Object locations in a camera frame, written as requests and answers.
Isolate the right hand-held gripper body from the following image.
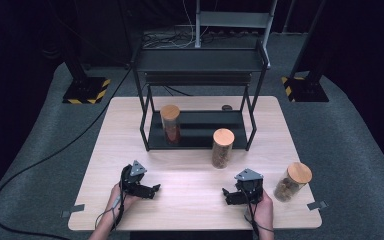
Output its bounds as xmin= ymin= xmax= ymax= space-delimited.
xmin=234 ymin=168 xmax=265 ymax=205

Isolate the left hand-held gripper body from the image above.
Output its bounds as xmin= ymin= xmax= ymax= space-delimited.
xmin=120 ymin=160 xmax=150 ymax=198

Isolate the glass jar with tan grains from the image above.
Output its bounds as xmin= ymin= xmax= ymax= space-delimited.
xmin=211 ymin=128 xmax=236 ymax=170

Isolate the glass jar with brown chunks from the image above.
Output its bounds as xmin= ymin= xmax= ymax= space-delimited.
xmin=273 ymin=161 xmax=313 ymax=203

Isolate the glass jar with reddish contents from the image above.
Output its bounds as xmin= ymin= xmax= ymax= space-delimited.
xmin=159 ymin=104 xmax=182 ymax=146

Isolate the black metal shelf rack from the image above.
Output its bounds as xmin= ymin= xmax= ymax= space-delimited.
xmin=131 ymin=38 xmax=270 ymax=153

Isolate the person's left hand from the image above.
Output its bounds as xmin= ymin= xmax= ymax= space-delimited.
xmin=108 ymin=182 xmax=142 ymax=219

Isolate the person's right hand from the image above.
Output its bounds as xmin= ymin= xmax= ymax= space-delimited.
xmin=246 ymin=189 xmax=275 ymax=229

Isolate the grey tape strip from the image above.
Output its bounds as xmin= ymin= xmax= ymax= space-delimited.
xmin=61 ymin=204 xmax=86 ymax=218
xmin=307 ymin=200 xmax=329 ymax=211

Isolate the black stand with striped base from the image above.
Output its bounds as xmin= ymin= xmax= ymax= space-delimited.
xmin=61 ymin=49 xmax=111 ymax=105
xmin=281 ymin=0 xmax=334 ymax=103

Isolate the right hand-held gripper cable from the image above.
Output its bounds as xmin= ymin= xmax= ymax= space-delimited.
xmin=239 ymin=186 xmax=276 ymax=240

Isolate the hand-held gripper cable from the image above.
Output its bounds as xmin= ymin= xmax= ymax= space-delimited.
xmin=94 ymin=173 xmax=126 ymax=234
xmin=239 ymin=186 xmax=276 ymax=240

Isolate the left hand-held gripper cable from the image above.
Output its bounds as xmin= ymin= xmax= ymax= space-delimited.
xmin=94 ymin=173 xmax=126 ymax=234

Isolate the long black floor cable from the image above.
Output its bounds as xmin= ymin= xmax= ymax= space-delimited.
xmin=0 ymin=66 xmax=134 ymax=240

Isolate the short black floor cable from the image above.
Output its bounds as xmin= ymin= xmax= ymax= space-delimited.
xmin=162 ymin=85 xmax=193 ymax=97

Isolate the bundle of floor cables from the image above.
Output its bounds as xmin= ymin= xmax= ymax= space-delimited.
xmin=142 ymin=28 xmax=264 ymax=50

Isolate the grey metal frame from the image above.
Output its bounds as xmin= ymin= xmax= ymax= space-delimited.
xmin=194 ymin=0 xmax=279 ymax=69

